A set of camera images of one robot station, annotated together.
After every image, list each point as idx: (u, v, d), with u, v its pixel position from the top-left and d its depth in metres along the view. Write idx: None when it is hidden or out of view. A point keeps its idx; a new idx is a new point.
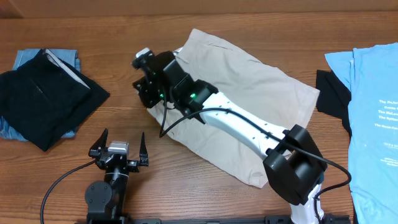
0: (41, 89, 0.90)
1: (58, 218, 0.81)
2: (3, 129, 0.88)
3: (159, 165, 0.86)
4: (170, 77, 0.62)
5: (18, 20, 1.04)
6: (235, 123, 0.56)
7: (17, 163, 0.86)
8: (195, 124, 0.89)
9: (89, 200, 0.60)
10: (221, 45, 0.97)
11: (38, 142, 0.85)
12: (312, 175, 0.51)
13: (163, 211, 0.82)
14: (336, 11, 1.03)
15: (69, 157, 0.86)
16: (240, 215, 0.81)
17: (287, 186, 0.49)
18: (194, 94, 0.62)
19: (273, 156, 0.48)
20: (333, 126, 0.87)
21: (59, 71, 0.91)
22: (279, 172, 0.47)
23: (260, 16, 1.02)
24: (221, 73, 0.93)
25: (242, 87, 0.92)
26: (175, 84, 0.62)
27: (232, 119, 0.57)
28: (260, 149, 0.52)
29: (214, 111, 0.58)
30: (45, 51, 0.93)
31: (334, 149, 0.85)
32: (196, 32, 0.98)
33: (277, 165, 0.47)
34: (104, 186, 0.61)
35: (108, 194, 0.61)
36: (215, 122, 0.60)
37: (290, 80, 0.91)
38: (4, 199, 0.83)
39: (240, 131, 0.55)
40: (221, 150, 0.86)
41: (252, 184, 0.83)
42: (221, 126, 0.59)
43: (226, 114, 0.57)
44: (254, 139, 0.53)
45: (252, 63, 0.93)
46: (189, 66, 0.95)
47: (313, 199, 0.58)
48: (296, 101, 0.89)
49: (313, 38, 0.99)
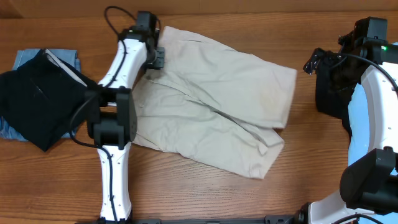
0: (41, 89, 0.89)
1: (58, 218, 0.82)
2: (3, 129, 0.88)
3: (158, 165, 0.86)
4: (367, 28, 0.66)
5: (18, 20, 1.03)
6: (387, 101, 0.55)
7: (17, 163, 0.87)
8: (186, 123, 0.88)
9: (134, 50, 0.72)
10: (196, 39, 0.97)
11: (37, 142, 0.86)
12: (386, 201, 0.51)
13: (163, 211, 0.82)
14: (336, 11, 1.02)
15: (68, 157, 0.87)
16: (240, 215, 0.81)
17: (365, 185, 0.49)
18: (385, 47, 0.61)
19: (390, 163, 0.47)
20: (333, 126, 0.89)
21: (59, 71, 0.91)
22: (375, 167, 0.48)
23: (259, 16, 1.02)
24: (199, 66, 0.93)
25: (223, 77, 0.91)
26: (370, 35, 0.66)
27: (389, 97, 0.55)
28: (385, 138, 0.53)
29: (384, 77, 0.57)
30: (45, 50, 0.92)
31: (334, 150, 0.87)
32: (169, 29, 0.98)
33: (381, 163, 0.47)
34: (140, 25, 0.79)
35: (146, 22, 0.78)
36: (372, 81, 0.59)
37: (268, 65, 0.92)
38: (4, 198, 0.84)
39: (385, 108, 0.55)
40: (217, 146, 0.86)
41: (253, 177, 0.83)
42: (370, 88, 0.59)
43: (390, 91, 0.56)
44: (388, 129, 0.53)
45: (229, 53, 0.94)
46: (166, 65, 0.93)
47: (353, 213, 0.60)
48: (277, 84, 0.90)
49: (313, 38, 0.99)
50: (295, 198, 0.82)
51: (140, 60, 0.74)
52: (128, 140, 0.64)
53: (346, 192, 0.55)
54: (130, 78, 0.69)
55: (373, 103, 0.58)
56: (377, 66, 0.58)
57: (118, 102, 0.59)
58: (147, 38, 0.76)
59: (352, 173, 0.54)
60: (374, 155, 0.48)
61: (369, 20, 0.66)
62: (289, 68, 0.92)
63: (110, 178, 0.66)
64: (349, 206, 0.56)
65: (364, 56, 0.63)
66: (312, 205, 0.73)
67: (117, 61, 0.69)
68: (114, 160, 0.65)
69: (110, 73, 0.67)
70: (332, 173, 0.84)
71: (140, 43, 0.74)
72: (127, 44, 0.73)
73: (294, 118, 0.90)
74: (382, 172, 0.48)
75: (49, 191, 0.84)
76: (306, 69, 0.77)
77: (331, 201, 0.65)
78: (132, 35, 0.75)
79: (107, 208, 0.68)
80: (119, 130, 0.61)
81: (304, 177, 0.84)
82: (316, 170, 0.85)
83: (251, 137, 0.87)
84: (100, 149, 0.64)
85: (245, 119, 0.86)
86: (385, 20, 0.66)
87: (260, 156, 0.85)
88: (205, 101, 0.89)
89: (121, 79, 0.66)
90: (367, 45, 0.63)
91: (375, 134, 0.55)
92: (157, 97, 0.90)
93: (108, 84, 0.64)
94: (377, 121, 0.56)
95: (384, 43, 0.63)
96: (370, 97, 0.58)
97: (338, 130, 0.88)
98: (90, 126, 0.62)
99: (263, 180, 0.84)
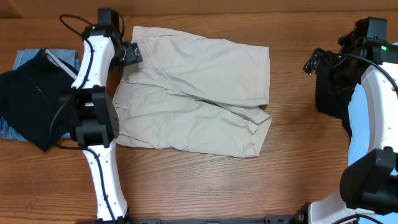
0: (41, 89, 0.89)
1: (58, 218, 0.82)
2: (3, 129, 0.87)
3: (158, 165, 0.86)
4: (367, 29, 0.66)
5: (18, 20, 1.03)
6: (387, 101, 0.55)
7: (17, 163, 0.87)
8: (174, 116, 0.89)
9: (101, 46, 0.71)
10: (166, 33, 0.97)
11: (38, 142, 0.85)
12: (386, 201, 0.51)
13: (163, 211, 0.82)
14: (336, 11, 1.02)
15: (68, 157, 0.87)
16: (240, 215, 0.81)
17: (365, 185, 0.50)
18: (385, 47, 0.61)
19: (390, 163, 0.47)
20: (333, 126, 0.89)
21: (59, 71, 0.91)
22: (375, 167, 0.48)
23: (259, 16, 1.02)
24: (175, 60, 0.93)
25: (200, 66, 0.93)
26: (370, 35, 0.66)
27: (389, 97, 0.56)
28: (385, 138, 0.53)
29: (384, 77, 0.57)
30: (45, 50, 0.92)
31: (334, 150, 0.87)
32: (137, 28, 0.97)
33: (381, 163, 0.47)
34: (102, 22, 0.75)
35: (107, 17, 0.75)
36: (372, 82, 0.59)
37: (240, 47, 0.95)
38: (4, 198, 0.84)
39: (385, 108, 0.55)
40: (207, 134, 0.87)
41: (248, 155, 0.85)
42: (370, 88, 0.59)
43: (390, 91, 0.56)
44: (388, 129, 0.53)
45: (201, 42, 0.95)
46: (143, 63, 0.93)
47: (352, 213, 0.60)
48: (253, 63, 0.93)
49: (313, 38, 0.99)
50: (295, 198, 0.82)
51: (110, 54, 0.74)
52: (112, 136, 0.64)
53: (346, 192, 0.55)
54: (102, 73, 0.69)
55: (374, 103, 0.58)
56: (377, 66, 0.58)
57: (94, 102, 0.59)
58: (110, 33, 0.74)
59: (352, 173, 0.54)
60: (374, 154, 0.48)
61: (369, 21, 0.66)
62: (262, 47, 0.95)
63: (101, 177, 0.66)
64: (349, 206, 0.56)
65: (364, 56, 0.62)
66: (312, 205, 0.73)
67: (85, 60, 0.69)
68: (102, 159, 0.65)
69: (81, 74, 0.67)
70: (332, 173, 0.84)
71: (106, 38, 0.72)
72: (92, 40, 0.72)
73: (294, 118, 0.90)
74: (381, 172, 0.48)
75: (49, 191, 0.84)
76: (306, 69, 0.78)
77: (331, 201, 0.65)
78: (95, 32, 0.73)
79: (103, 209, 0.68)
80: (102, 129, 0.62)
81: (303, 177, 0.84)
82: (316, 170, 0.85)
83: (239, 117, 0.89)
84: (85, 150, 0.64)
85: (231, 102, 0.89)
86: (385, 20, 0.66)
87: (250, 135, 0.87)
88: (188, 92, 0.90)
89: (94, 78, 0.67)
90: (367, 46, 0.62)
91: (375, 134, 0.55)
92: (140, 96, 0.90)
93: (81, 84, 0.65)
94: (377, 122, 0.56)
95: (385, 43, 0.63)
96: (370, 97, 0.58)
97: (338, 130, 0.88)
98: (71, 129, 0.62)
99: (263, 179, 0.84)
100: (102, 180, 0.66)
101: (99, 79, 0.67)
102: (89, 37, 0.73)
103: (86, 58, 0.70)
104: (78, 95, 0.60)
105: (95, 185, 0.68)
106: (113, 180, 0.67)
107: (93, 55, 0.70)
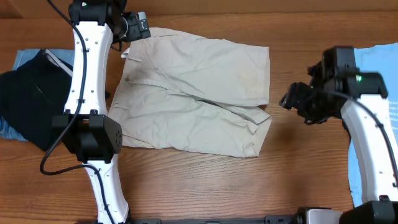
0: (41, 89, 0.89)
1: (58, 218, 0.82)
2: (3, 129, 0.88)
3: (158, 165, 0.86)
4: (336, 59, 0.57)
5: (18, 20, 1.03)
6: (374, 143, 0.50)
7: (17, 163, 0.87)
8: (174, 116, 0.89)
9: (95, 42, 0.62)
10: (166, 33, 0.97)
11: (37, 142, 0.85)
12: None
13: (163, 211, 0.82)
14: (336, 11, 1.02)
15: (69, 157, 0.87)
16: (240, 215, 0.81)
17: None
18: (360, 78, 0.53)
19: (388, 216, 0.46)
20: (333, 126, 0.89)
21: (60, 71, 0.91)
22: (374, 221, 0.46)
23: (259, 17, 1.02)
24: (175, 60, 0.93)
25: (200, 66, 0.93)
26: (341, 66, 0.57)
27: (376, 138, 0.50)
28: (377, 187, 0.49)
29: (365, 113, 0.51)
30: (45, 51, 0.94)
31: (334, 150, 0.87)
32: None
33: (379, 217, 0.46)
34: None
35: None
36: (355, 116, 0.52)
37: (240, 46, 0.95)
38: (4, 198, 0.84)
39: (371, 149, 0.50)
40: (207, 134, 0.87)
41: (248, 155, 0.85)
42: (354, 126, 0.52)
43: (374, 128, 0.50)
44: (380, 173, 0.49)
45: (201, 42, 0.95)
46: (142, 63, 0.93)
47: None
48: (253, 63, 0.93)
49: (313, 38, 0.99)
50: (295, 198, 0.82)
51: (107, 46, 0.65)
52: (113, 152, 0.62)
53: None
54: (100, 83, 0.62)
55: (359, 143, 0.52)
56: (356, 100, 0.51)
57: (93, 129, 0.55)
58: (107, 9, 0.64)
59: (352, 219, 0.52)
60: (370, 208, 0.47)
61: (335, 51, 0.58)
62: (262, 47, 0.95)
63: (101, 188, 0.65)
64: None
65: (340, 90, 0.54)
66: (310, 212, 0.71)
67: (78, 63, 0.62)
68: (102, 173, 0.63)
69: (74, 89, 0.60)
70: (332, 173, 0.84)
71: (101, 27, 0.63)
72: (83, 30, 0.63)
73: (293, 118, 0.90)
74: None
75: (49, 191, 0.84)
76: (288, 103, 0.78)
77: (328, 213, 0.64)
78: (88, 12, 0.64)
79: (104, 215, 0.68)
80: (102, 149, 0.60)
81: (303, 177, 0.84)
82: (316, 170, 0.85)
83: (239, 118, 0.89)
84: (85, 165, 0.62)
85: (231, 101, 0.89)
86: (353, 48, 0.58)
87: (250, 135, 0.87)
88: (188, 92, 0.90)
89: (90, 96, 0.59)
90: (341, 78, 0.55)
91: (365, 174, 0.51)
92: (140, 97, 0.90)
93: (76, 107, 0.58)
94: (366, 164, 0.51)
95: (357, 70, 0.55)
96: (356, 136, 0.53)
97: (338, 131, 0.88)
98: (70, 146, 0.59)
99: (263, 180, 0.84)
100: (104, 192, 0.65)
101: (97, 96, 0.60)
102: (80, 22, 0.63)
103: (80, 60, 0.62)
104: (72, 122, 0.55)
105: (96, 195, 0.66)
106: (114, 191, 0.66)
107: (87, 57, 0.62)
